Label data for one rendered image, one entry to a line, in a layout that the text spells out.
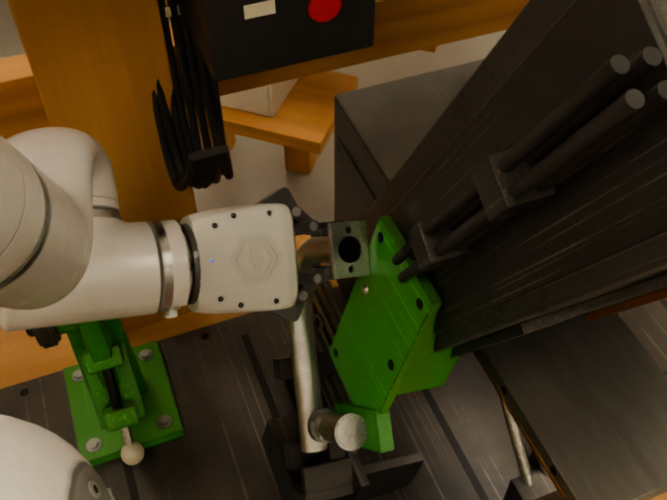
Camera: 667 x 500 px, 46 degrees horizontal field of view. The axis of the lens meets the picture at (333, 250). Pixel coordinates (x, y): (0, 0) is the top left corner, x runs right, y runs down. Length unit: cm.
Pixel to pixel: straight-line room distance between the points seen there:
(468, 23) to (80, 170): 69
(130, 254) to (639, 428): 51
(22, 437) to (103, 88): 66
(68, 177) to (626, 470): 56
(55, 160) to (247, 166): 214
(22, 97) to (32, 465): 77
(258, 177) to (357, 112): 176
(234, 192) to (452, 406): 168
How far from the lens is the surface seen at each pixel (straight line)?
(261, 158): 274
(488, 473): 103
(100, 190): 70
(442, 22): 112
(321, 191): 261
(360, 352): 82
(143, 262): 68
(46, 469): 26
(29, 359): 120
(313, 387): 90
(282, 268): 74
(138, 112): 92
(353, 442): 83
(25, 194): 42
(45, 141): 62
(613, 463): 81
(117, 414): 97
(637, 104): 37
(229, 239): 72
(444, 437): 105
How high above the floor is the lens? 181
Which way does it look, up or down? 48 degrees down
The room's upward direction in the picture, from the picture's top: straight up
